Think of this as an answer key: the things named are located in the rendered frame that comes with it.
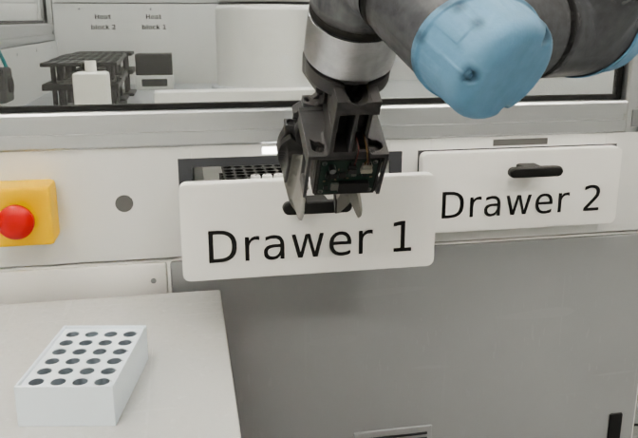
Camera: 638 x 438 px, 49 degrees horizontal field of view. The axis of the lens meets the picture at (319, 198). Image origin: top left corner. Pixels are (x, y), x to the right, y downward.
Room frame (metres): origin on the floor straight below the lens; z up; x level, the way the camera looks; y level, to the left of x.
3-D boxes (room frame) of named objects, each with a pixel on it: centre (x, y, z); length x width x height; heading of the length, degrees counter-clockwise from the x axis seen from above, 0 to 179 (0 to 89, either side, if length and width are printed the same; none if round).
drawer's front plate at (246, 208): (0.77, 0.01, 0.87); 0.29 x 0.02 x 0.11; 101
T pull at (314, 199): (0.74, 0.00, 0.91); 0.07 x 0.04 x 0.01; 101
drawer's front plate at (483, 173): (0.94, -0.28, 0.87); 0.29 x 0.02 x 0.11; 101
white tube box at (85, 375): (0.60, 0.22, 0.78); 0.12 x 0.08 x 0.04; 0
